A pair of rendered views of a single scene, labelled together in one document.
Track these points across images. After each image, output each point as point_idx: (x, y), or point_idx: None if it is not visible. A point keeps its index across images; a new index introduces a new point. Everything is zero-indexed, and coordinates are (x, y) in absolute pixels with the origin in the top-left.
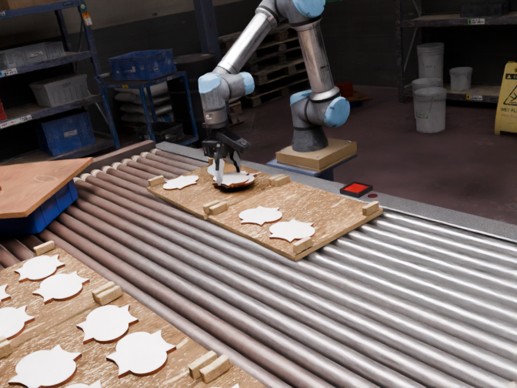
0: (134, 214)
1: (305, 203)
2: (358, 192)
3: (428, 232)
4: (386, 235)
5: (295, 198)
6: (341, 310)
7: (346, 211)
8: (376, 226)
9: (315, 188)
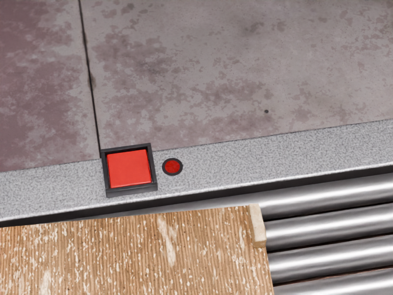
0: None
1: (109, 288)
2: (153, 179)
3: (378, 213)
4: (330, 265)
5: (63, 285)
6: None
7: (213, 256)
8: (292, 254)
9: (60, 222)
